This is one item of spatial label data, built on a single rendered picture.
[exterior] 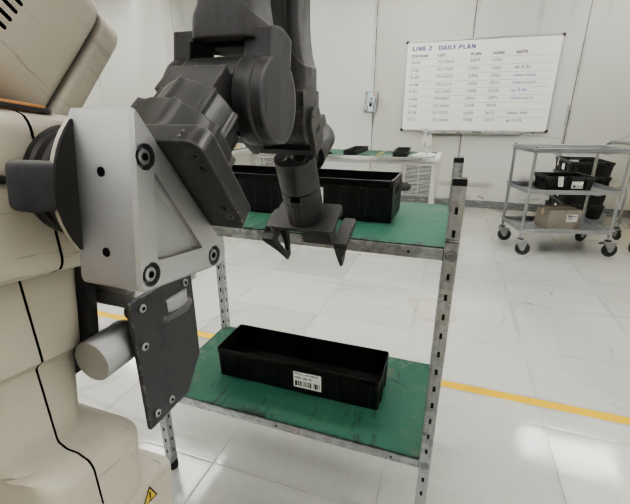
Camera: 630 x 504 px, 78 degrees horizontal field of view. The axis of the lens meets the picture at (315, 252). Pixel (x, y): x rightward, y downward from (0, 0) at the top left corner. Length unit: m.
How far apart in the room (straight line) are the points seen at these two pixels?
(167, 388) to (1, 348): 0.18
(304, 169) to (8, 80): 0.31
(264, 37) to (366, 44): 5.55
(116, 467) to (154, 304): 0.18
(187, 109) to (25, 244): 0.15
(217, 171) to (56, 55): 0.19
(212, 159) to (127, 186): 0.05
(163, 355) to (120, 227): 0.25
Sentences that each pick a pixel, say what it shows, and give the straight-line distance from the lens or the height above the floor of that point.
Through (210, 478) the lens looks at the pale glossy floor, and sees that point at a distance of 1.64.
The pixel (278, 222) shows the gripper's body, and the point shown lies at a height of 1.07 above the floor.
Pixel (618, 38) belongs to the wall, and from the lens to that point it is 5.99.
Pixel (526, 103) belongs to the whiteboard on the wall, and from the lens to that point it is 5.75.
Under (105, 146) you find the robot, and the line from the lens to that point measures 0.27.
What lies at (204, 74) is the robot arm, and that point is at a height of 1.25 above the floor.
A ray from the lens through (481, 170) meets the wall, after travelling 5.78.
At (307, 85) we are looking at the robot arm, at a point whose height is 1.26.
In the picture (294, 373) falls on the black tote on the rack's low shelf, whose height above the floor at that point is 0.43.
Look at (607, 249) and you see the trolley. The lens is 4.38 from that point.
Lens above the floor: 1.22
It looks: 20 degrees down
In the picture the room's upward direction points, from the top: straight up
